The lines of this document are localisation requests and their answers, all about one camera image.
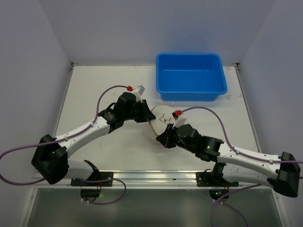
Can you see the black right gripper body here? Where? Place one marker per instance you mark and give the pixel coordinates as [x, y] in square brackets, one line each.
[171, 136]

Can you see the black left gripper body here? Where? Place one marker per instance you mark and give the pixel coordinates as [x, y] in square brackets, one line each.
[142, 111]

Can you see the white mesh laundry bag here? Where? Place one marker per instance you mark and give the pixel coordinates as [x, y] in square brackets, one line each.
[156, 127]

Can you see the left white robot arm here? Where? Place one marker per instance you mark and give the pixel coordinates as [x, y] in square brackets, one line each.
[52, 157]

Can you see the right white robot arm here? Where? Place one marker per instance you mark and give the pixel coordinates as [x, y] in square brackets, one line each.
[280, 172]

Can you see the blue plastic bin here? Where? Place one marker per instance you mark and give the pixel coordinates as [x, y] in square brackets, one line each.
[190, 77]

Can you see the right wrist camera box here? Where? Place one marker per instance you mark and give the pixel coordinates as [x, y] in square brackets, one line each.
[179, 118]

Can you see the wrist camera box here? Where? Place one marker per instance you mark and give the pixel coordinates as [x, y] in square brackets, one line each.
[179, 118]
[139, 90]

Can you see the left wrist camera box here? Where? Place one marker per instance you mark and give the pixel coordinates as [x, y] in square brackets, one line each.
[139, 90]

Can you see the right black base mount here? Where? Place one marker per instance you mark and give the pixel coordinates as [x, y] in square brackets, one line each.
[204, 179]

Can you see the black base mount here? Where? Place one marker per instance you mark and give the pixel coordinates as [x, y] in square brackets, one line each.
[204, 179]
[91, 191]

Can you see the aluminium front rail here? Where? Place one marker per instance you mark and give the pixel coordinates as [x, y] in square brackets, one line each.
[182, 178]

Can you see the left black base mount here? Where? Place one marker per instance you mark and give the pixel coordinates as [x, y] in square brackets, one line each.
[91, 191]

